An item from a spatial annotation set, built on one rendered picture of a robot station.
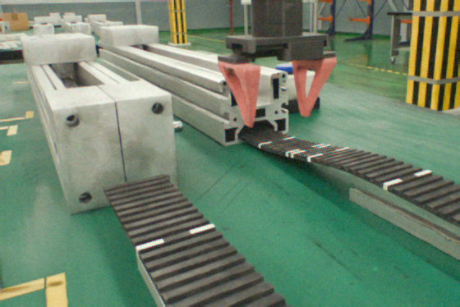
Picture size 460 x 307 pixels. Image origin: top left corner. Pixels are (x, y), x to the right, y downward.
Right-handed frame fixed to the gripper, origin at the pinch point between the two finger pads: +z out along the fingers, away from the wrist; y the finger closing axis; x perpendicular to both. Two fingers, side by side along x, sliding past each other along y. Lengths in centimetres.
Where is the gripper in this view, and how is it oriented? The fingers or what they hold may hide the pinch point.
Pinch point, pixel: (278, 113)
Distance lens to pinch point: 49.3
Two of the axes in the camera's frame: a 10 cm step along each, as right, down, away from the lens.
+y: -8.7, 1.7, -4.7
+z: 0.2, 9.5, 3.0
